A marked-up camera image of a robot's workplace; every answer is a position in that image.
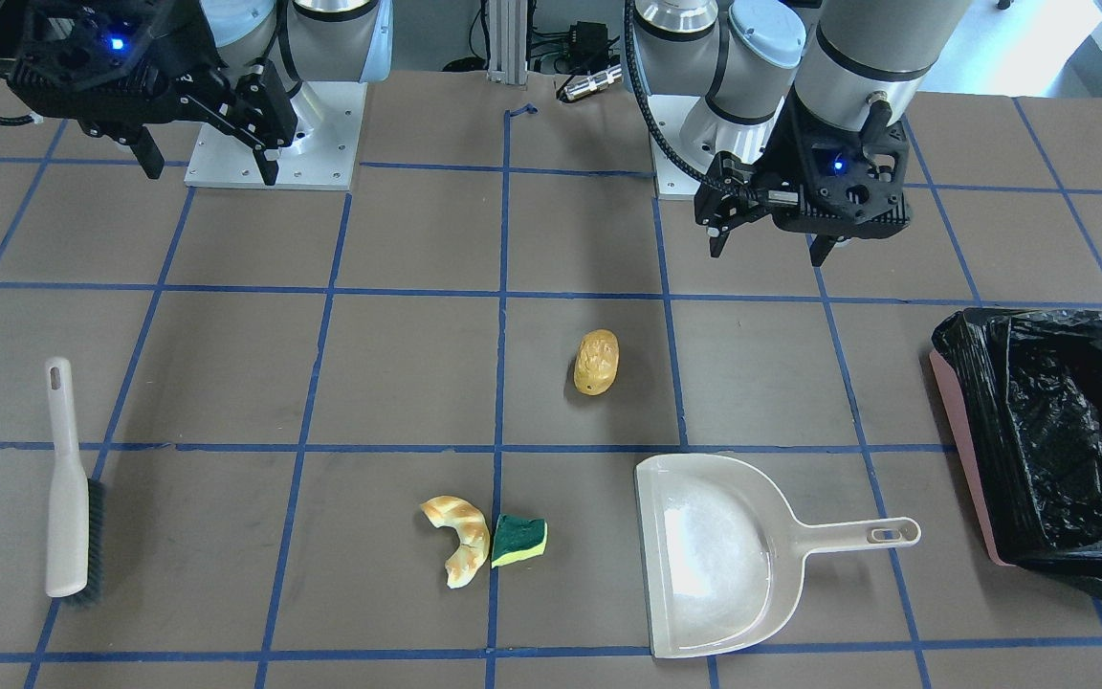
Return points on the beige hand brush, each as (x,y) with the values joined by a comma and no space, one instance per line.
(74,545)

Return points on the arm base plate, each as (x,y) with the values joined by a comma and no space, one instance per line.
(695,132)
(321,157)

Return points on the toy croissant bread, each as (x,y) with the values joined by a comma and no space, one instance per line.
(472,533)

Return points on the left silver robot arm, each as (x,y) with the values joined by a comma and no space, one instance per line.
(747,57)

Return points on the bin with black bag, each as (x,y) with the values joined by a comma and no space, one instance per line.
(1022,391)

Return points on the yellow potato toy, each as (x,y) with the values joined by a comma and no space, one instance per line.
(596,366)

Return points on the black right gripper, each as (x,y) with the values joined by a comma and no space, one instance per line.
(189,69)

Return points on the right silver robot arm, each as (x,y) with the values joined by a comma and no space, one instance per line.
(307,41)

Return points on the green yellow sponge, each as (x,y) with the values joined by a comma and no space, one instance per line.
(517,538)

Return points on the beige plastic dustpan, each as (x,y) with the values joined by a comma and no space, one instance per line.
(724,553)

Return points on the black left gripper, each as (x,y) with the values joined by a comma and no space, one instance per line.
(784,151)

